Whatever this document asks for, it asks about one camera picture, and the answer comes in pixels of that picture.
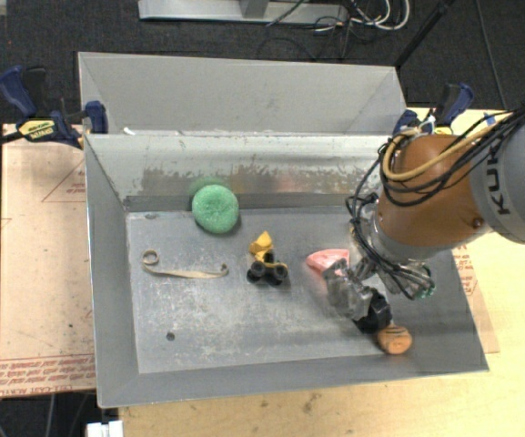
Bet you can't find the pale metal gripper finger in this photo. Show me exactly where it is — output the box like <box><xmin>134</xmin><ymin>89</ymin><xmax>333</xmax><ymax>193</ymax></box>
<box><xmin>328</xmin><ymin>284</ymin><xmax>375</xmax><ymax>321</ymax></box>
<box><xmin>321</xmin><ymin>261</ymin><xmax>358</xmax><ymax>293</ymax></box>

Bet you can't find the pink flat piece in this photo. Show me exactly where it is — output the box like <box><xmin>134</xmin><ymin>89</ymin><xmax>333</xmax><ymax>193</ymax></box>
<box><xmin>305</xmin><ymin>248</ymin><xmax>350</xmax><ymax>279</ymax></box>

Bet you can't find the tan oval toy bread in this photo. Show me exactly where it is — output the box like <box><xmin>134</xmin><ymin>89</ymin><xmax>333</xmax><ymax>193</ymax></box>
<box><xmin>376</xmin><ymin>324</ymin><xmax>414</xmax><ymax>356</ymax></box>

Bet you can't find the yellow and black toy vehicle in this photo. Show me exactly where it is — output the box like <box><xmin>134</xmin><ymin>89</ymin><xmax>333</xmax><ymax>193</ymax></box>
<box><xmin>246</xmin><ymin>230</ymin><xmax>290</xmax><ymax>288</ymax></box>

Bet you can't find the grey metal bin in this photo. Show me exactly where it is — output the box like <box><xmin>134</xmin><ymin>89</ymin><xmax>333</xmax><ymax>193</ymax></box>
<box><xmin>77</xmin><ymin>51</ymin><xmax>490</xmax><ymax>410</ymax></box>

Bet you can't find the green round sponge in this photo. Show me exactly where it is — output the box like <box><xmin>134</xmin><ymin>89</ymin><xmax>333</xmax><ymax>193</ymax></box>
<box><xmin>191</xmin><ymin>184</ymin><xmax>241</xmax><ymax>236</ymax></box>

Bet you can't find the tan rubber band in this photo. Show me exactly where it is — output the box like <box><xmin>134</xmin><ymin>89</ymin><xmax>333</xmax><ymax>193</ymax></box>
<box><xmin>140</xmin><ymin>249</ymin><xmax>230</xmax><ymax>280</ymax></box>

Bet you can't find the brown cardboard board red print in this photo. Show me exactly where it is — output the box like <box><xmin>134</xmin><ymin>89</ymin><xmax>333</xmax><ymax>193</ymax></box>
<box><xmin>0</xmin><ymin>123</ymin><xmax>502</xmax><ymax>401</ymax></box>

